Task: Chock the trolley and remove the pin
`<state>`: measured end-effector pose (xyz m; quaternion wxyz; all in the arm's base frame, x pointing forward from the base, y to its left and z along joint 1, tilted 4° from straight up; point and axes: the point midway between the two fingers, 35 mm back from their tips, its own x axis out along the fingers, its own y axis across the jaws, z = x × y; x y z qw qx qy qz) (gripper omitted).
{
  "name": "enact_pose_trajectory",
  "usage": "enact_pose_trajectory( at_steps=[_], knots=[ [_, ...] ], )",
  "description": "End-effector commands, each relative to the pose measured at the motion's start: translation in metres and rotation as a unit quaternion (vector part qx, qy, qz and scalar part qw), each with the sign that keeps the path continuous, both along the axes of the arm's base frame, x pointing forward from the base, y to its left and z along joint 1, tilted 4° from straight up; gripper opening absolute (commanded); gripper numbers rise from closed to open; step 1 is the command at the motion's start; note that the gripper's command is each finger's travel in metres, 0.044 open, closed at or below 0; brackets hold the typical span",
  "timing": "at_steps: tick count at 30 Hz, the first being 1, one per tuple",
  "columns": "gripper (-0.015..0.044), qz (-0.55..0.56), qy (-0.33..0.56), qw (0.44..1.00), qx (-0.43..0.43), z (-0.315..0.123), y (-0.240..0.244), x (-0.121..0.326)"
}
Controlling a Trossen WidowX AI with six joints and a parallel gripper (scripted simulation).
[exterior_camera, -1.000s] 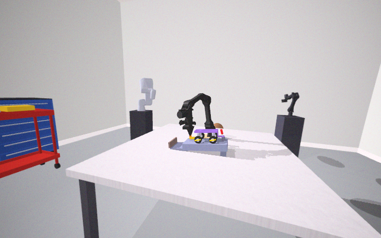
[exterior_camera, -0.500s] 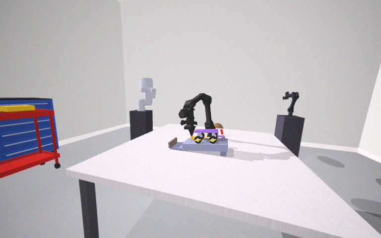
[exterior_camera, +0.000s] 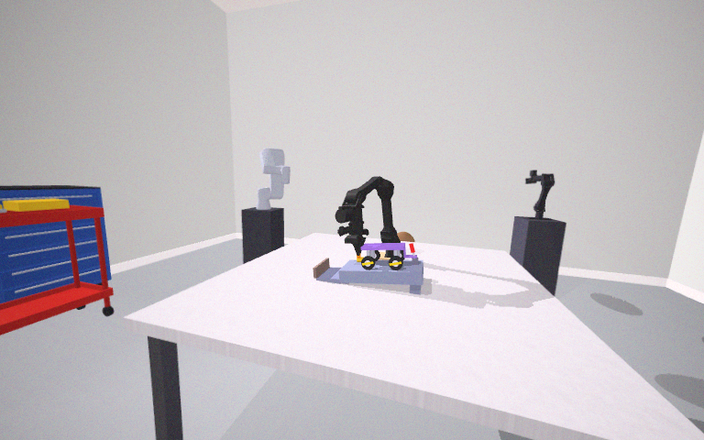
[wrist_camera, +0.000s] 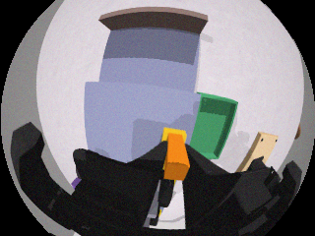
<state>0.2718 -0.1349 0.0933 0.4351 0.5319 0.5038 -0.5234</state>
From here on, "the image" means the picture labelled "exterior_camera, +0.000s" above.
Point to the purple trolley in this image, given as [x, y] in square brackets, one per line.
[373, 254]

